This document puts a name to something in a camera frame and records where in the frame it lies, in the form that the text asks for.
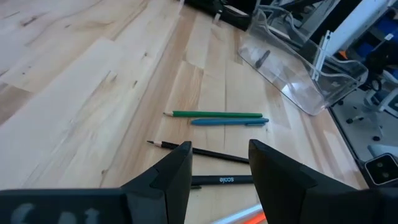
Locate green pencil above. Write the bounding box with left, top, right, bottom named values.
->
left=163, top=110, right=264, bottom=119

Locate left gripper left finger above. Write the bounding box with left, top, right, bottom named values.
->
left=119, top=141, right=193, bottom=224

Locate white office chair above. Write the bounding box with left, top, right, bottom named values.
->
left=345, top=70, right=398, bottom=142

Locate white aluminium profile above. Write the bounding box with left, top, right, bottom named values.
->
left=312, top=30, right=331, bottom=82

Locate orange pencil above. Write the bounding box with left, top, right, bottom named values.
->
left=239, top=211, right=268, bottom=224

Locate clear plastic bin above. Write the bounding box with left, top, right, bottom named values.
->
left=238, top=4, right=369, bottom=116

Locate blue pen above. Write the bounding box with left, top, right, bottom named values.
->
left=190, top=117, right=270, bottom=127

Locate black pencil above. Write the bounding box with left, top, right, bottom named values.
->
left=146, top=139, right=251, bottom=165

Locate white slanted post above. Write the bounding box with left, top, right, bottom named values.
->
left=323, top=0, right=389, bottom=57

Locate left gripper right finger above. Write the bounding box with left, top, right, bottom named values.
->
left=248, top=139, right=358, bottom=224

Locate black pen with scale print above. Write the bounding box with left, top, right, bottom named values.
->
left=190, top=174, right=254, bottom=190

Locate smartphone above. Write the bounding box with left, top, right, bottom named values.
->
left=364, top=152, right=398, bottom=187

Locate blue storage bin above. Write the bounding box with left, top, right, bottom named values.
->
left=357, top=15, right=398, bottom=60

